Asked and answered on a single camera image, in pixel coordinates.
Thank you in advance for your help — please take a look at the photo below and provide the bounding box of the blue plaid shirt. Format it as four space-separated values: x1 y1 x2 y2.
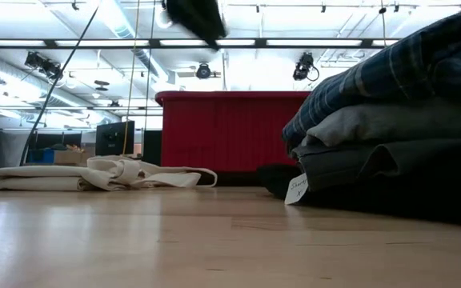
281 7 461 145

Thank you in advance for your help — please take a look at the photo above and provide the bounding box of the light grey garment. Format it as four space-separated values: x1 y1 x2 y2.
300 98 461 148

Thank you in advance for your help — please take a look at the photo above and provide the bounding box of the black cloth garment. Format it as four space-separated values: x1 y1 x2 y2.
256 159 461 229

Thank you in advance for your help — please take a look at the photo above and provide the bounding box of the red plastic laundry bin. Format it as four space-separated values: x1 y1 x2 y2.
154 90 311 174

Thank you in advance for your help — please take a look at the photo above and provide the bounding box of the blue background bin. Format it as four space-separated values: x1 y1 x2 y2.
26 148 55 164

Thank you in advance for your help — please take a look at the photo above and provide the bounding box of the black background box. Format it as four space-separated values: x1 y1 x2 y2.
142 130 163 165

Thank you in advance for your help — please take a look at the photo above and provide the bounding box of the black background monitor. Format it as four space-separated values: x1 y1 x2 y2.
95 120 135 156

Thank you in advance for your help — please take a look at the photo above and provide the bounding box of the black ceiling spotlight cluster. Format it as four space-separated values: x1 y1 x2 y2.
24 50 64 80

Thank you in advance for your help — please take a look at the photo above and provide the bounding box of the brown cardboard box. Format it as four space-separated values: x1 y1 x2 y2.
53 150 95 167

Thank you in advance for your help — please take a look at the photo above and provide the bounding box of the cream canvas tote bag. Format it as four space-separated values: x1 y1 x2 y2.
0 154 218 192

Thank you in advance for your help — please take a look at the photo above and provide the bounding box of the round black overhead camera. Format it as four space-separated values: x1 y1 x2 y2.
194 62 222 80

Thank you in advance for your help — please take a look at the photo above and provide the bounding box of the yellow hanging cable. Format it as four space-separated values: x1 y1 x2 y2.
122 0 141 155

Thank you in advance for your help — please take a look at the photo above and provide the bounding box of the black hanging camera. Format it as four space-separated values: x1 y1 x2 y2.
292 51 320 82

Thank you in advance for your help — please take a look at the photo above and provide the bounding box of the long black desk cable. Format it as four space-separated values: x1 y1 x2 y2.
18 6 98 166

